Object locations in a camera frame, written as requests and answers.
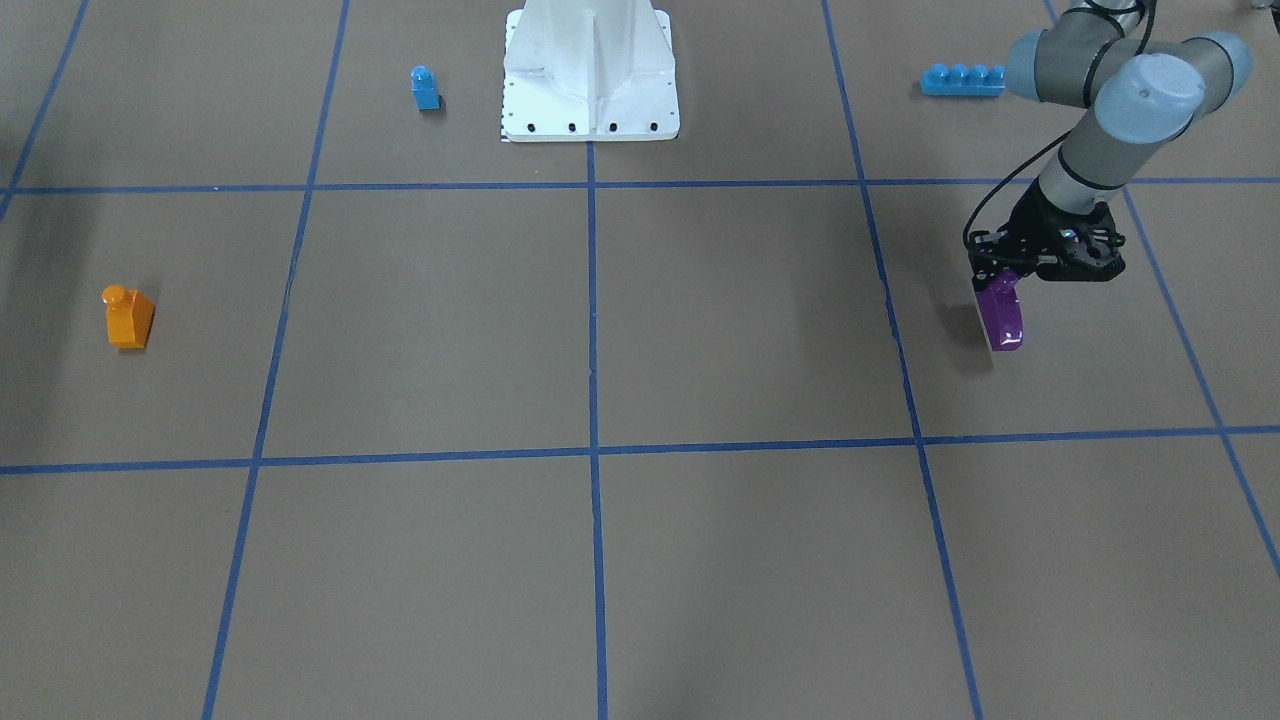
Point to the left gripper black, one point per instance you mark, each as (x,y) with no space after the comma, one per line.
(1031,218)

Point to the small blue block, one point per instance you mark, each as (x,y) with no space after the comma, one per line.
(424,90)

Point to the purple trapezoid block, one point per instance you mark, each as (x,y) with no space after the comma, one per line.
(999,311)

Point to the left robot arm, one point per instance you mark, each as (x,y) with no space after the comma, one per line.
(1137,96)

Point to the white camera pillar stand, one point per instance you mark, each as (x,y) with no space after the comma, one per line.
(589,71)

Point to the orange trapezoid block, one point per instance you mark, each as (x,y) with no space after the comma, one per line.
(128,316)

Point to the long blue block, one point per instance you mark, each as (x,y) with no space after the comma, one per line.
(959,80)

